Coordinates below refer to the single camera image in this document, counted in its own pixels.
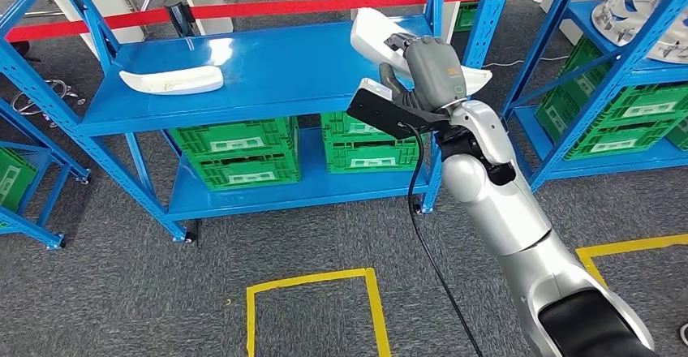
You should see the white curved plastic part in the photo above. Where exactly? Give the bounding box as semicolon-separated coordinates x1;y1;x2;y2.
118;65;225;96
350;7;492;97

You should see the blue metal shelf rack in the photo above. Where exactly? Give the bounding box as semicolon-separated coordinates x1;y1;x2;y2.
502;0;688;193
0;0;517;243
0;96;92;252

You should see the white perforated plastic part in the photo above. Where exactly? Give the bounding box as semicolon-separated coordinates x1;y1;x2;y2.
591;0;688;66

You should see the red barrier belt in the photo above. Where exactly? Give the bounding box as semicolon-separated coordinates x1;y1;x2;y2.
5;0;676;44

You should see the chrome office chair base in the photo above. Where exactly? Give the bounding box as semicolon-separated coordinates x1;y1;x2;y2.
11;78;87;130

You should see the yellow floor tape square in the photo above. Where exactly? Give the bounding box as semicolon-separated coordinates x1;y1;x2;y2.
574;233;688;286

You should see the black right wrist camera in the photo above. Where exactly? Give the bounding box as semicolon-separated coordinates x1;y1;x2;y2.
346;77;453;140

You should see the black camera cable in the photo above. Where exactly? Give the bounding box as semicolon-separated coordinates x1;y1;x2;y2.
406;123;485;357

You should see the black stanchion post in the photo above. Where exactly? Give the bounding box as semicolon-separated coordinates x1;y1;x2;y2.
162;0;198;38

